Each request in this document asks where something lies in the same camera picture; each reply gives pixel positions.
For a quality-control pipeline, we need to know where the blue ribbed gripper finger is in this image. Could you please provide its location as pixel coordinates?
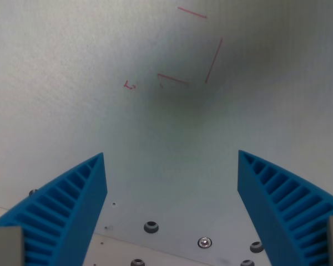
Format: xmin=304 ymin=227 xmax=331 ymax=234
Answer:
xmin=0 ymin=152 xmax=108 ymax=266
xmin=237 ymin=150 xmax=333 ymax=266

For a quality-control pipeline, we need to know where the silver hex socket screw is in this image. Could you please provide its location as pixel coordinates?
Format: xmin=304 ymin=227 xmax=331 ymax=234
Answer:
xmin=197 ymin=237 xmax=213 ymax=249

